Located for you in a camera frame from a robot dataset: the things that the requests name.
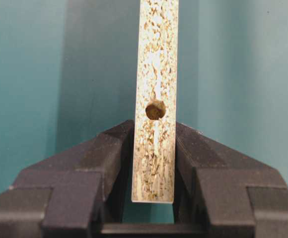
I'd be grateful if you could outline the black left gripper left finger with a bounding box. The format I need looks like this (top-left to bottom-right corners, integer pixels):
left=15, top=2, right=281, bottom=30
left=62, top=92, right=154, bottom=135
left=0, top=120, right=134, bottom=238

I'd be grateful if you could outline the particle board wooden plank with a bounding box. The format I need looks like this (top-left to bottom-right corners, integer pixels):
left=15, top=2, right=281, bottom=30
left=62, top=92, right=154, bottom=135
left=132, top=0, right=179, bottom=203

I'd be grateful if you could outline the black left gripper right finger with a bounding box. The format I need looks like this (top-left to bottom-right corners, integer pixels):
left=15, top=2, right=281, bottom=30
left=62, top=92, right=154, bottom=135
left=173, top=123, right=288, bottom=238

